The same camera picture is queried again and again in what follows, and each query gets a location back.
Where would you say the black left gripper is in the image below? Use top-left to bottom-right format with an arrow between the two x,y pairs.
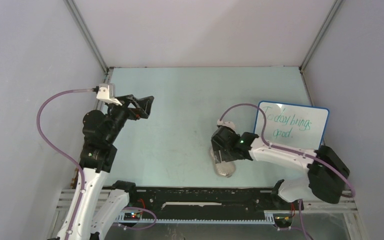
105,94 -> 154,144

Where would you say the grey eraser sponge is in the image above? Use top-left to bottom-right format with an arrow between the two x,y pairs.
209,148 -> 236,178

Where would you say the blue framed small whiteboard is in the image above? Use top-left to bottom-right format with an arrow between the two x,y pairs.
254,101 -> 330,150

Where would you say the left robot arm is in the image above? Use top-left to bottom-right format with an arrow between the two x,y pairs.
56,95 -> 155,240

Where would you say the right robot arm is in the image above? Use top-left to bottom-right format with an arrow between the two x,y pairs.
211,125 -> 350,209

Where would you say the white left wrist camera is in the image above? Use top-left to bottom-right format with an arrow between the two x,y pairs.
96,83 -> 123,106

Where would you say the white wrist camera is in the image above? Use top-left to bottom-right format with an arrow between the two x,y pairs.
96,83 -> 123,106
216,119 -> 236,131

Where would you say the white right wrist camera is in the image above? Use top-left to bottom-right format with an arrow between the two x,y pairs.
216,119 -> 236,131

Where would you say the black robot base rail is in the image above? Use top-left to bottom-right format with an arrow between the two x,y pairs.
127,187 -> 303,223

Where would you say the grey slotted cable duct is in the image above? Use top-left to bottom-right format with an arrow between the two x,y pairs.
90,211 -> 294,225

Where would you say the left aluminium frame post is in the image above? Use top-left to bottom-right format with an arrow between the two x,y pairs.
63,0 -> 112,84

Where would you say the aluminium frame post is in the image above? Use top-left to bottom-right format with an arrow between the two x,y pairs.
299,0 -> 345,107
63,0 -> 112,84

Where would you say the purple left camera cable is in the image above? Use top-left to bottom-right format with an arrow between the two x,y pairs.
36,88 -> 99,240

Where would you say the right aluminium frame post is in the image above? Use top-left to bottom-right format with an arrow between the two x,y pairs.
299,0 -> 345,107

